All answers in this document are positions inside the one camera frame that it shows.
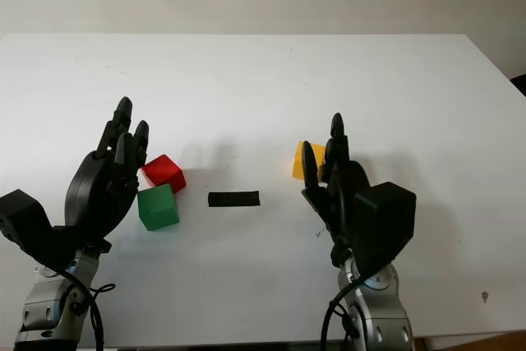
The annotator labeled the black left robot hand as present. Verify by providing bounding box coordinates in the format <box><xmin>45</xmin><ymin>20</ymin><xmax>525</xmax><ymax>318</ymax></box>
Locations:
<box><xmin>63</xmin><ymin>95</ymin><xmax>151</xmax><ymax>253</ymax></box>

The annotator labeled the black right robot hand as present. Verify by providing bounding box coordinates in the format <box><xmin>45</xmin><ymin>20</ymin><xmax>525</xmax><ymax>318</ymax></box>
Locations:
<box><xmin>301</xmin><ymin>112</ymin><xmax>373</xmax><ymax>268</ymax></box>

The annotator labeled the yellow wooden block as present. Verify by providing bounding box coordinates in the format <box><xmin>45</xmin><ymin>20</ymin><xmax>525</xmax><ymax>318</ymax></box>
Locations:
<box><xmin>291</xmin><ymin>141</ymin><xmax>329</xmax><ymax>182</ymax></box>

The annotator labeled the green wooden block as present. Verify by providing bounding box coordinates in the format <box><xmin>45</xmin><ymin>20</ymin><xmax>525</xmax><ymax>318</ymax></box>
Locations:
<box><xmin>136</xmin><ymin>183</ymin><xmax>181</xmax><ymax>232</ymax></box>

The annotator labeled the red wooden block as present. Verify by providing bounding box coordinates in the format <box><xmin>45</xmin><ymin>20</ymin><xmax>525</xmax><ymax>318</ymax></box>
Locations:
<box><xmin>141</xmin><ymin>154</ymin><xmax>187</xmax><ymax>195</ymax></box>

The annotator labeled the black tape strip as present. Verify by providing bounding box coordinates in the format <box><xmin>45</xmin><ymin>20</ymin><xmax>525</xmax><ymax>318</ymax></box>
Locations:
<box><xmin>207</xmin><ymin>190</ymin><xmax>261</xmax><ymax>208</ymax></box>

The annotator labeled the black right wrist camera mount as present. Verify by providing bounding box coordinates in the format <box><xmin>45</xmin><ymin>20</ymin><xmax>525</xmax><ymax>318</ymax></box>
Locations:
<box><xmin>351</xmin><ymin>181</ymin><xmax>418</xmax><ymax>276</ymax></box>

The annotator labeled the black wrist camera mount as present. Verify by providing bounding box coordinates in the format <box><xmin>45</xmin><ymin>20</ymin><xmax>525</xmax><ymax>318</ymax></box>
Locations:
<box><xmin>0</xmin><ymin>188</ymin><xmax>79</xmax><ymax>270</ymax></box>
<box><xmin>351</xmin><ymin>181</ymin><xmax>418</xmax><ymax>276</ymax></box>

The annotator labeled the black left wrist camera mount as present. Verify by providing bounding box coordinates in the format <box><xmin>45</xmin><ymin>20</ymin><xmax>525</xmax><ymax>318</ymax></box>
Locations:
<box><xmin>0</xmin><ymin>188</ymin><xmax>79</xmax><ymax>270</ymax></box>

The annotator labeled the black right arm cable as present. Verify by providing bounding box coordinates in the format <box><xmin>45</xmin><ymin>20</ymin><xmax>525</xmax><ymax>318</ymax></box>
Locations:
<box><xmin>320</xmin><ymin>272</ymin><xmax>371</xmax><ymax>351</ymax></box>

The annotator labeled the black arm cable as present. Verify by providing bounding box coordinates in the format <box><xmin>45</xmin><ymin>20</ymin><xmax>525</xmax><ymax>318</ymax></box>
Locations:
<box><xmin>320</xmin><ymin>272</ymin><xmax>371</xmax><ymax>351</ymax></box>
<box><xmin>48</xmin><ymin>262</ymin><xmax>117</xmax><ymax>351</ymax></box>

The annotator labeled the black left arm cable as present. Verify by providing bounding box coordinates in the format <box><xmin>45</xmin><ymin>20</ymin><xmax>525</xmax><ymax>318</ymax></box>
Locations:
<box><xmin>48</xmin><ymin>262</ymin><xmax>117</xmax><ymax>351</ymax></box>

